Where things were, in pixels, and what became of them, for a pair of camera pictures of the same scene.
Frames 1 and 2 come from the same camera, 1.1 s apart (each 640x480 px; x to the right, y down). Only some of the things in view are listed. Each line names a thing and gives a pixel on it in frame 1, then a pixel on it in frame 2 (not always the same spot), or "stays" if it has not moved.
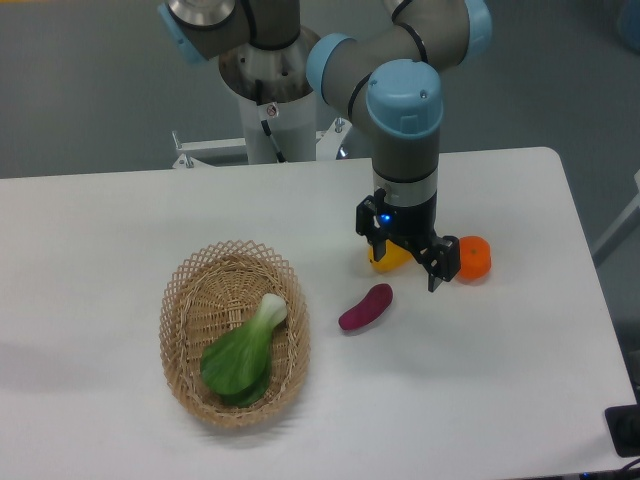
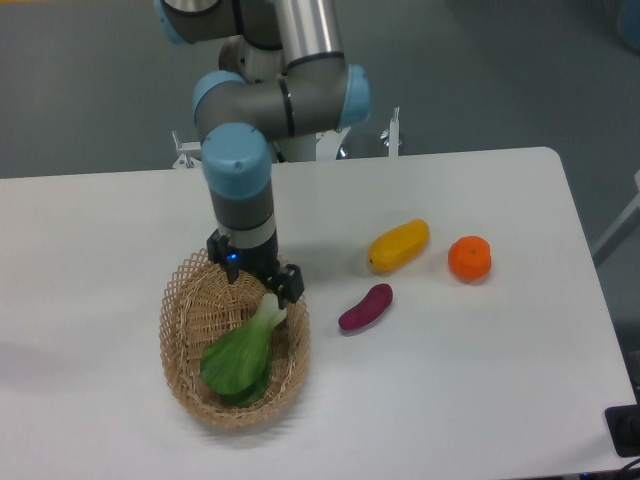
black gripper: x=413 y=228 to x=260 y=262
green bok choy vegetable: x=237 y=364 stays
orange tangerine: x=475 y=257 stays
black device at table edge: x=623 y=424 stays
